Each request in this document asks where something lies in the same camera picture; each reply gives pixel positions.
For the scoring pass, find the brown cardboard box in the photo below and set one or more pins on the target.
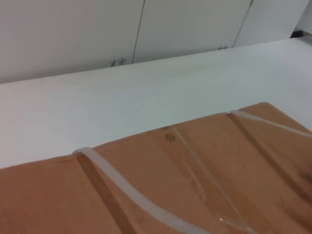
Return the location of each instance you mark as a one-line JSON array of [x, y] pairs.
[[151, 190]]

